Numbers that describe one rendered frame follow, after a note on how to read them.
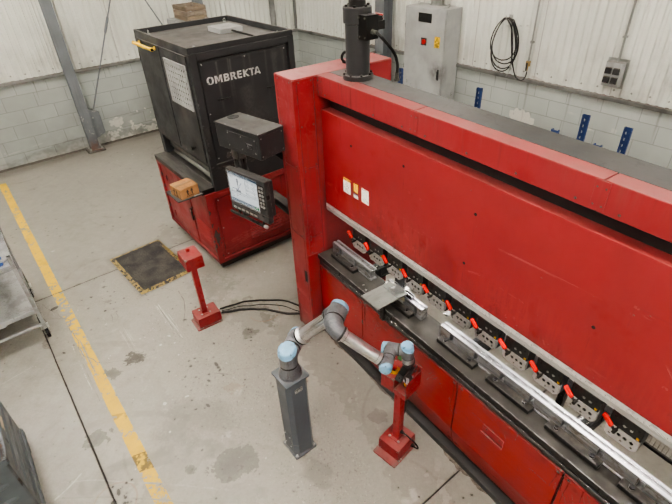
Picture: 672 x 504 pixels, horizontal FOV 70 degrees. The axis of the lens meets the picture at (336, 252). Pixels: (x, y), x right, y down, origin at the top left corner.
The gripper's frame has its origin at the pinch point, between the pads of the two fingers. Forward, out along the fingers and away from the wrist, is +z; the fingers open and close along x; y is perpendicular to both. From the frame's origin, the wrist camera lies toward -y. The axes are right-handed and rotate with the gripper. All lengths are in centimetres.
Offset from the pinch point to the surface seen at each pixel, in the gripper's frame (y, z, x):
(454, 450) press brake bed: 17, 70, -29
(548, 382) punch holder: 25, -39, -73
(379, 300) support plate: 29, -24, 44
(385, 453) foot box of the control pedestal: -16, 71, 7
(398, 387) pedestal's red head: -3.9, 2.4, 2.8
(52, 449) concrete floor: -179, 59, 191
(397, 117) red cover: 55, -145, 46
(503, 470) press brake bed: 8, 36, -67
